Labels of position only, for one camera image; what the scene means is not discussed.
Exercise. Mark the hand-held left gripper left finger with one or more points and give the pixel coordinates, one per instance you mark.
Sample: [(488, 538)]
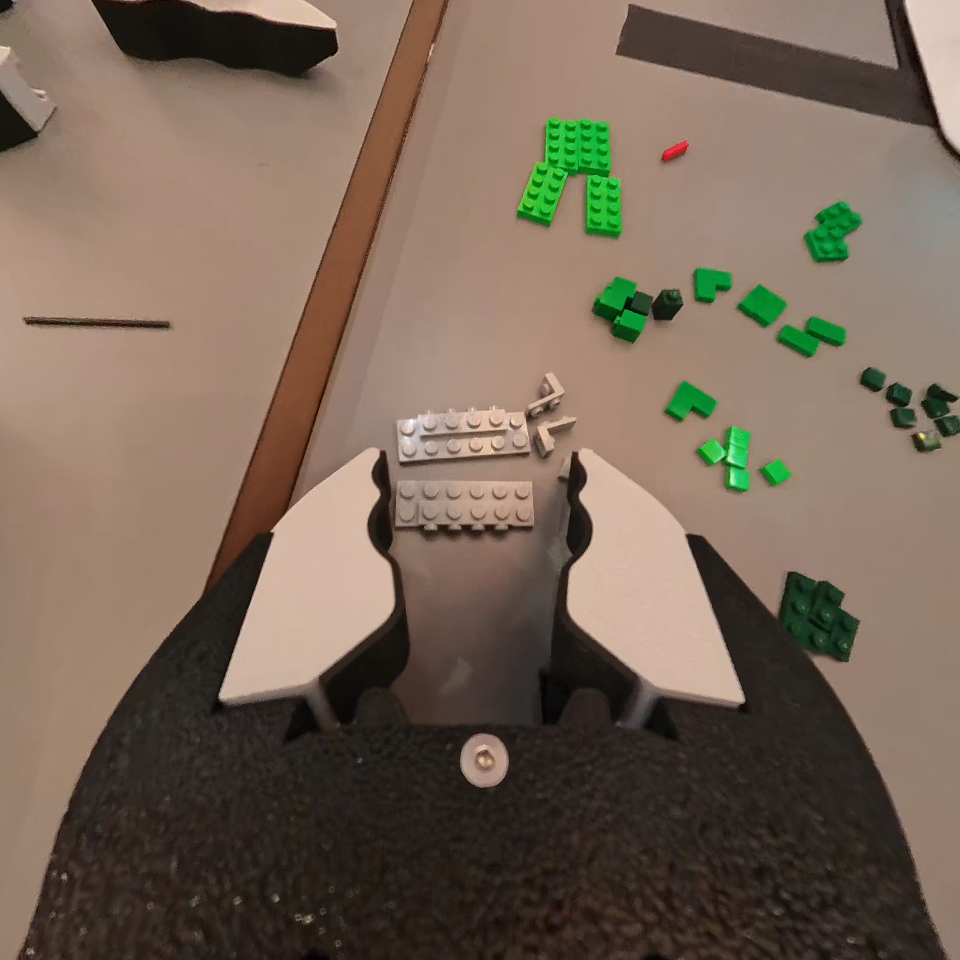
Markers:
[(315, 592)]

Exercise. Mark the green two-by-two plate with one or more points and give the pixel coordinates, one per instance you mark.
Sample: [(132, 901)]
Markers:
[(825, 246), (841, 217)]

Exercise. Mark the green L-shaped tile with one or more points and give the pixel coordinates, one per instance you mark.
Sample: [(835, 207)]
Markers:
[(705, 283), (684, 401)]

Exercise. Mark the grey studded plate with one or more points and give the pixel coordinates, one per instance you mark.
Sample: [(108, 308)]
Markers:
[(461, 435), (465, 504)]

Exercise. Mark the grey stacked studded plate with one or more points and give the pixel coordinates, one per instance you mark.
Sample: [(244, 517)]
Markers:
[(461, 435)]

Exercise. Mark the thin dark strip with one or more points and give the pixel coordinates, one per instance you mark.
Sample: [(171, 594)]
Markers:
[(97, 323)]

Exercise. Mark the green small square tile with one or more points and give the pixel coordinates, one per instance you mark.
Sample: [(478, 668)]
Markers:
[(738, 478), (711, 451), (775, 472)]

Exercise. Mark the grey desk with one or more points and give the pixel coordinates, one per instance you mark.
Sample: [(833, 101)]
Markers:
[(465, 300)]

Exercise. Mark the large green square plate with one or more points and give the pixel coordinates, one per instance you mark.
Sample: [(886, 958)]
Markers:
[(577, 145)]

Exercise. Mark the dark green plate stack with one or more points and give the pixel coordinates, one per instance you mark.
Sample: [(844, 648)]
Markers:
[(817, 615)]

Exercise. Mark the white rounded board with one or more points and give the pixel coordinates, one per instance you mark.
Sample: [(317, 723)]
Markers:
[(941, 60)]

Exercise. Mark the black tape strip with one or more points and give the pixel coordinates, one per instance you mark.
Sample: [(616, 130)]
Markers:
[(750, 60)]

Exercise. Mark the green two-by-four plate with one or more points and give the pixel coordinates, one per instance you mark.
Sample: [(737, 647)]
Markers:
[(604, 206), (541, 193)]

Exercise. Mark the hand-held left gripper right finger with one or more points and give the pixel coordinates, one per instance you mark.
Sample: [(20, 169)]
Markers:
[(645, 600)]

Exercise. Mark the green large square tile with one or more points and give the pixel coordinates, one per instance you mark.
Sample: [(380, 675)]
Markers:
[(762, 304)]

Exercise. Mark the pile of dark green tiles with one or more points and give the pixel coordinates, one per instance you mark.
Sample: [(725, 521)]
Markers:
[(900, 396)]

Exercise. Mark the green narrow oblong tile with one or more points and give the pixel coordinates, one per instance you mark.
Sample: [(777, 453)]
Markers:
[(738, 445)]

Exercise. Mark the small red piece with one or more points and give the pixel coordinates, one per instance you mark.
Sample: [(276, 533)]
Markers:
[(675, 151)]

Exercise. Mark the dark green small brick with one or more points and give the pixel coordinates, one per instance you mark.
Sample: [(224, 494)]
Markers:
[(667, 304), (641, 302)]

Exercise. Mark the grey bracket piece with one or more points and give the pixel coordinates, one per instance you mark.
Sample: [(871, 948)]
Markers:
[(546, 439), (551, 390)]

